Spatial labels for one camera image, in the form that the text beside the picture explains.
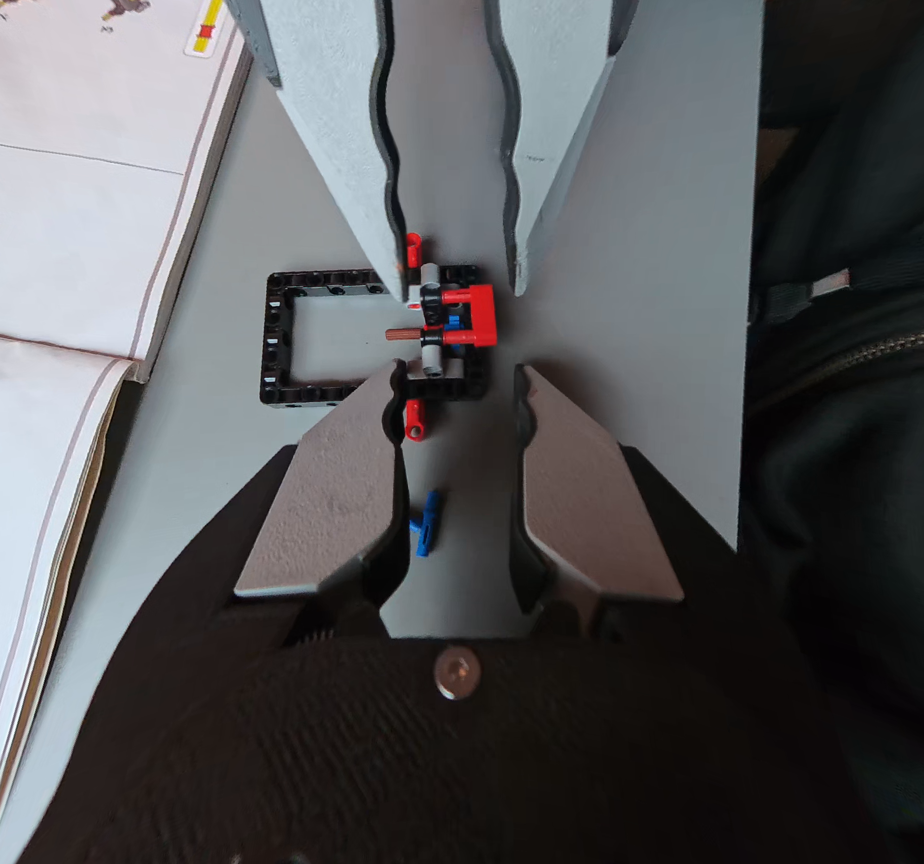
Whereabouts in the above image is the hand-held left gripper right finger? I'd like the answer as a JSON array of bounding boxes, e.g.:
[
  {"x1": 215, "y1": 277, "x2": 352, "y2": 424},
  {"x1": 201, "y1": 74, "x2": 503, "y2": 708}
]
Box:
[{"x1": 510, "y1": 364, "x2": 684, "y2": 614}]

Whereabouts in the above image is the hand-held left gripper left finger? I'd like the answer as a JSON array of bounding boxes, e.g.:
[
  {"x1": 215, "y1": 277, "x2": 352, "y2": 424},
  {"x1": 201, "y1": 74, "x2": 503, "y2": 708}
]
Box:
[{"x1": 233, "y1": 359, "x2": 410, "y2": 610}]

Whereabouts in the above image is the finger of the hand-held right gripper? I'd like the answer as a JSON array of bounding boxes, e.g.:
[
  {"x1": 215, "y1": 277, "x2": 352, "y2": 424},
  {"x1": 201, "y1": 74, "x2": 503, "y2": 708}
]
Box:
[
  {"x1": 244, "y1": 0, "x2": 410, "y2": 299},
  {"x1": 478, "y1": 0, "x2": 616, "y2": 296}
]

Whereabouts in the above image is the black lego frame assembly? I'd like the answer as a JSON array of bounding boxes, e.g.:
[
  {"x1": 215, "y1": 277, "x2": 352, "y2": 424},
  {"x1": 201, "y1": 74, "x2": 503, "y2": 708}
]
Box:
[{"x1": 260, "y1": 232, "x2": 501, "y2": 442}]

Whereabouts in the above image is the red lego beam piece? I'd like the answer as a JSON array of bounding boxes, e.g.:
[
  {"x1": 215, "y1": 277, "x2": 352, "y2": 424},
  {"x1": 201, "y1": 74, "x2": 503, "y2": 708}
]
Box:
[{"x1": 468, "y1": 284, "x2": 501, "y2": 348}]

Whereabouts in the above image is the white lego instruction booklet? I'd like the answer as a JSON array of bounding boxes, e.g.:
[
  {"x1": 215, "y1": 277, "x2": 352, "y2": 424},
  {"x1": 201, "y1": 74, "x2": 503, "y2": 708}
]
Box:
[{"x1": 0, "y1": 0, "x2": 254, "y2": 793}]

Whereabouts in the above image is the black zip jacket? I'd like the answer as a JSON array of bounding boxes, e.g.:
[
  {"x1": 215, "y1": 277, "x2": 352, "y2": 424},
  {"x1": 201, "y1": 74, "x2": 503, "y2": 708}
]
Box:
[{"x1": 740, "y1": 0, "x2": 924, "y2": 864}]

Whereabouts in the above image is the black lanyard strap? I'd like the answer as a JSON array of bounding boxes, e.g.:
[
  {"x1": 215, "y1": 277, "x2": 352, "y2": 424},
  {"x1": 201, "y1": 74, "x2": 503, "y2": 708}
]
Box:
[{"x1": 751, "y1": 268, "x2": 856, "y2": 323}]

